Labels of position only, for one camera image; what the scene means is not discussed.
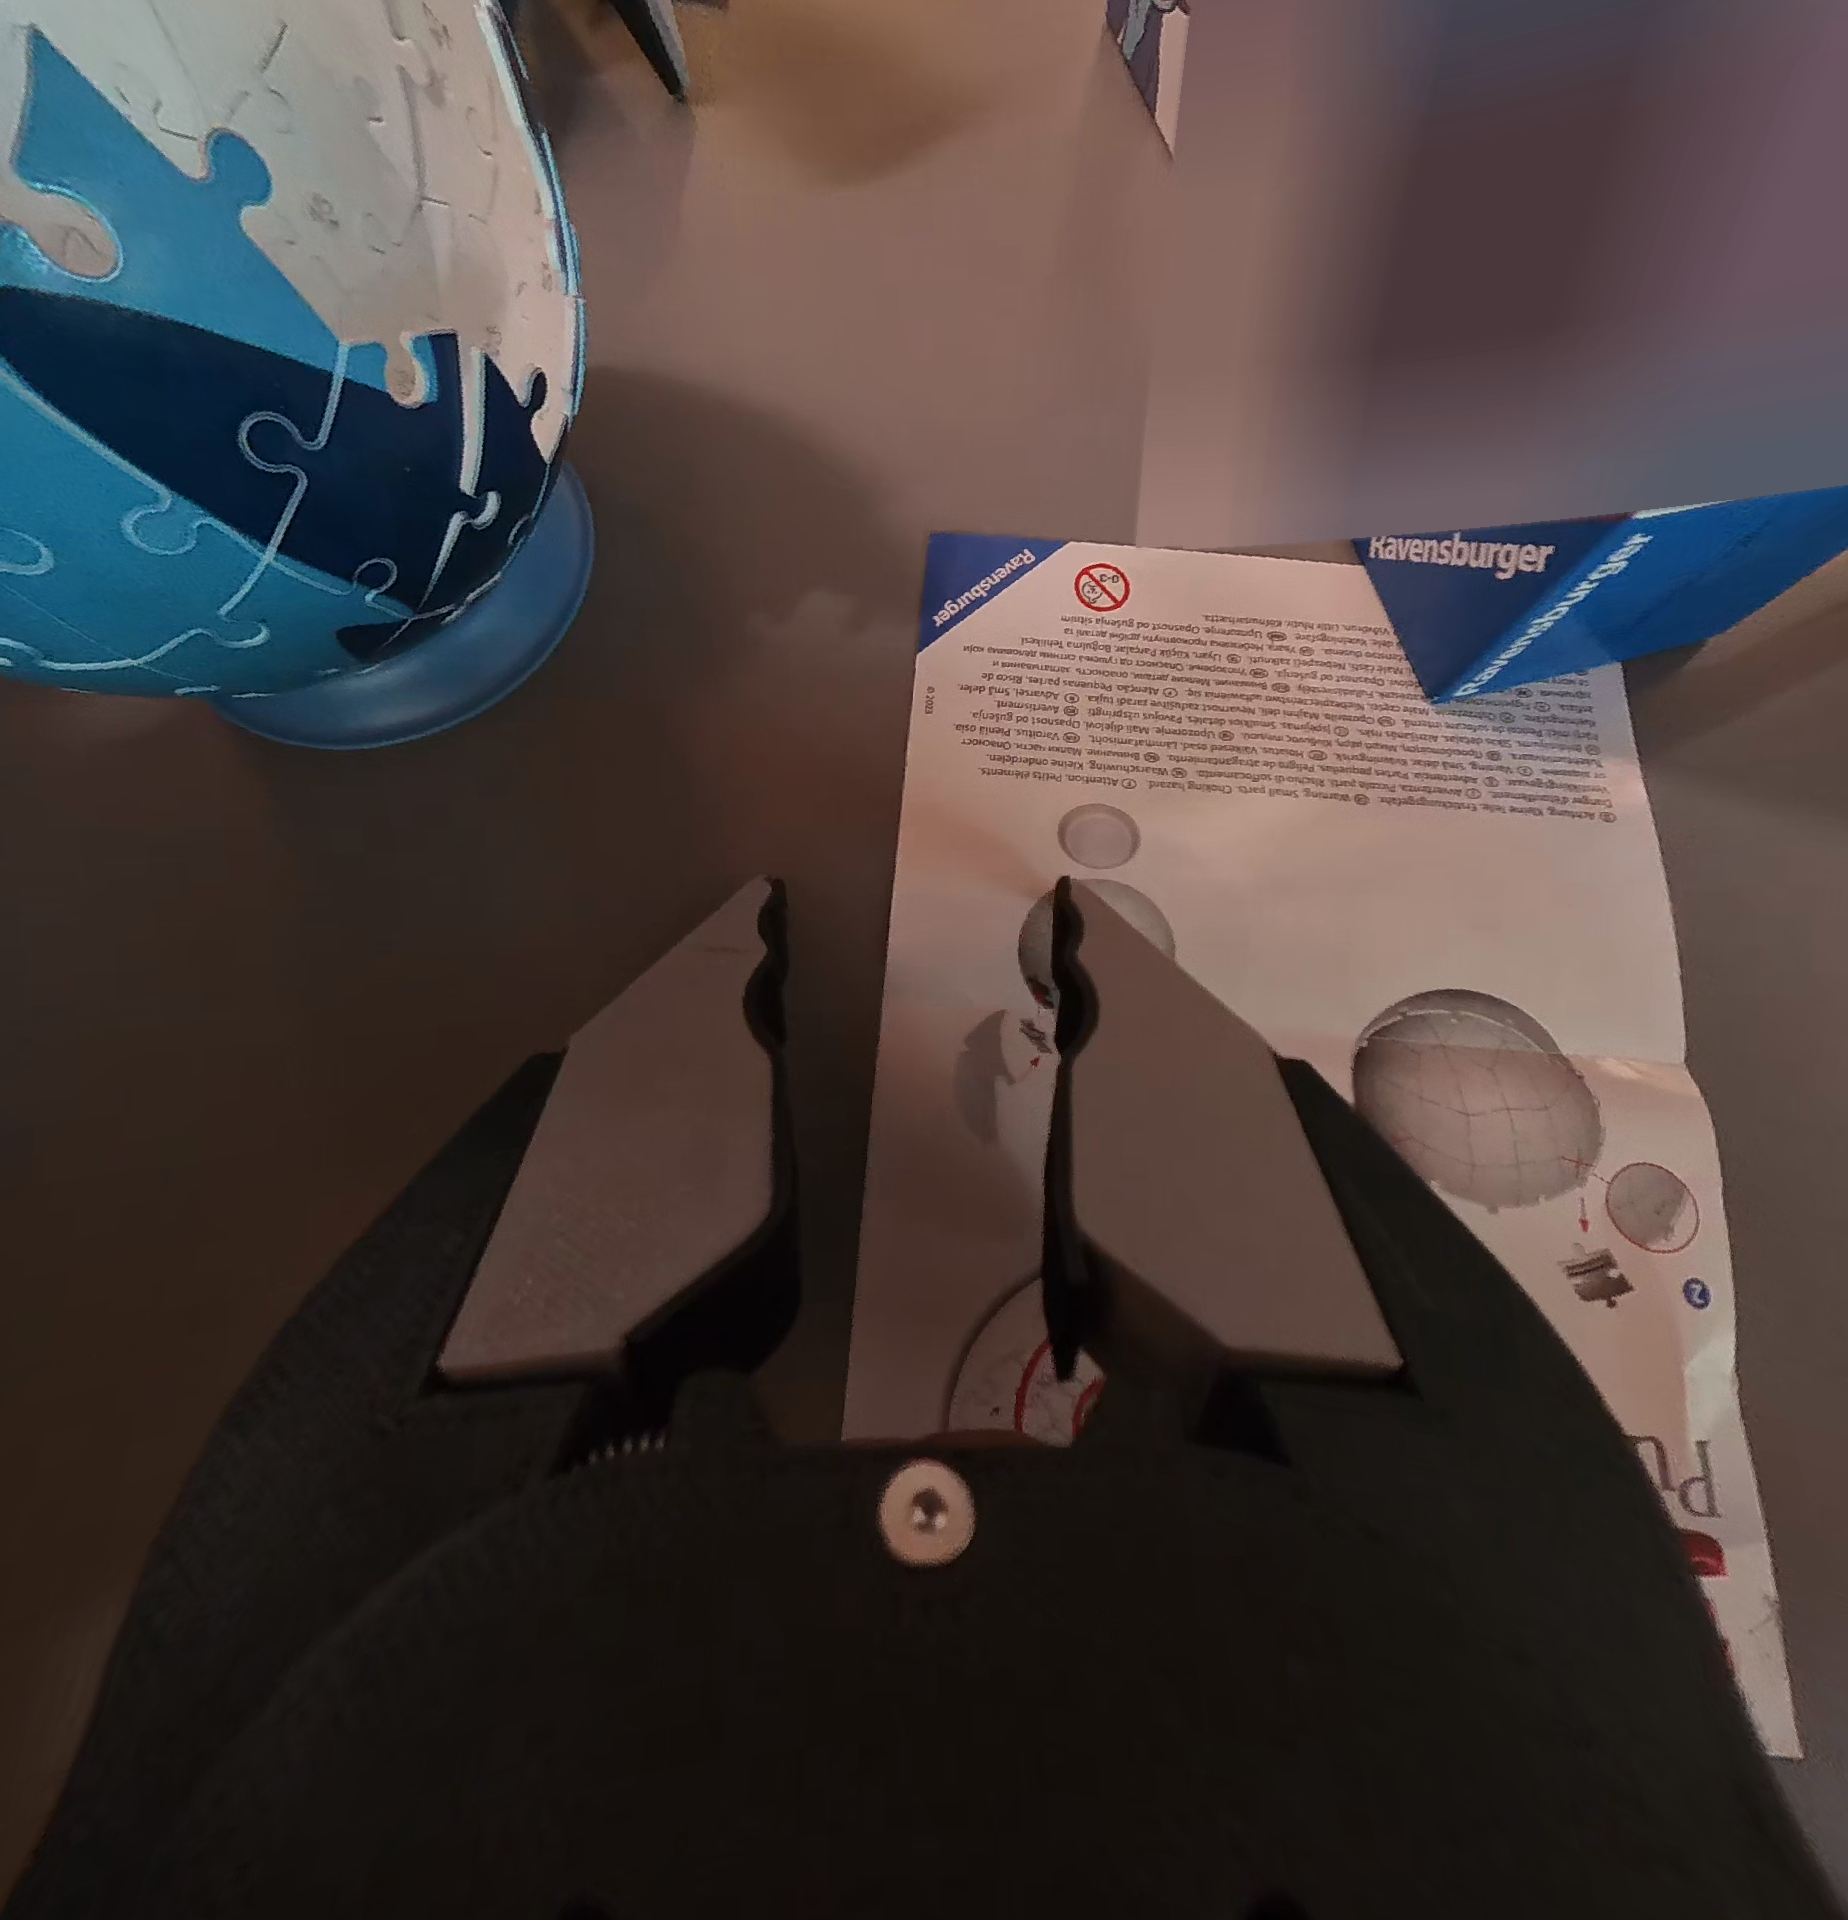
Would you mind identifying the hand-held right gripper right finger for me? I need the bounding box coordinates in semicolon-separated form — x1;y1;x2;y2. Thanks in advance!
1042;877;1409;1385

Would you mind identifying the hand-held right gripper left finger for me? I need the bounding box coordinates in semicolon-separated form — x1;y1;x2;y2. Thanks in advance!
432;877;804;1404

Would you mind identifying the blue puzzle ball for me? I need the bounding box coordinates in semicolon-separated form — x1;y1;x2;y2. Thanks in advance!
0;0;587;698

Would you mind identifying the cartoon character puzzle box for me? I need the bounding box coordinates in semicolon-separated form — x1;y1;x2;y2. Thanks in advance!
1104;0;1848;706

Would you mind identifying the folded instruction leaflet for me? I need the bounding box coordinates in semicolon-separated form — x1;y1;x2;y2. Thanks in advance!
839;527;1807;1759

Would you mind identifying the blue ring stand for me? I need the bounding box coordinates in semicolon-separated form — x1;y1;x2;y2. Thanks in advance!
210;472;595;751

